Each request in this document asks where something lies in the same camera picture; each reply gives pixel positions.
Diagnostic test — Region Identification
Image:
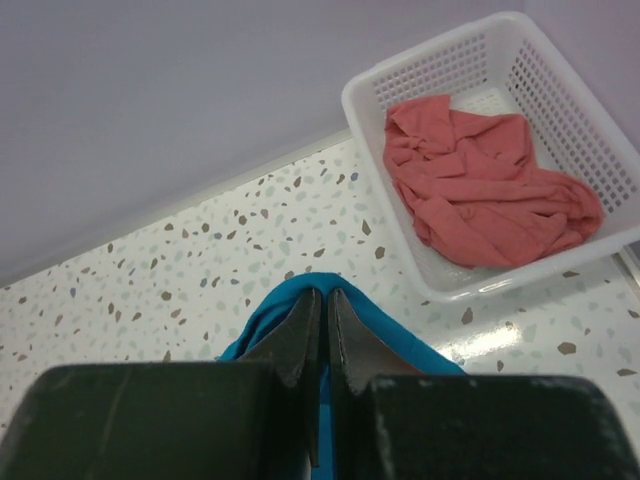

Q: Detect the white plastic basket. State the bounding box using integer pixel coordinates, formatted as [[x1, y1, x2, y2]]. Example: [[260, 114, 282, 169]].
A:
[[342, 12, 639, 301]]

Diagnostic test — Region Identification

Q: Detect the salmon pink t shirt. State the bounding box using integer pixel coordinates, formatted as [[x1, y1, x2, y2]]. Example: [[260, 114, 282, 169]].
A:
[[383, 95, 604, 268]]

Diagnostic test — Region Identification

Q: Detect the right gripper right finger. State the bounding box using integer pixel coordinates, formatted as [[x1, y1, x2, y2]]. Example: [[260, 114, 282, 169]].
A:
[[328, 290, 639, 479]]

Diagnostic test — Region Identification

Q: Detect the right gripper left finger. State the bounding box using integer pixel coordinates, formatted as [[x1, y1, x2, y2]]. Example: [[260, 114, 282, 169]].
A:
[[1, 289, 322, 479]]

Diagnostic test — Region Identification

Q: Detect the blue t shirt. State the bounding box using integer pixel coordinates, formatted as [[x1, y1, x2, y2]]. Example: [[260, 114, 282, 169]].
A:
[[219, 272, 466, 480]]

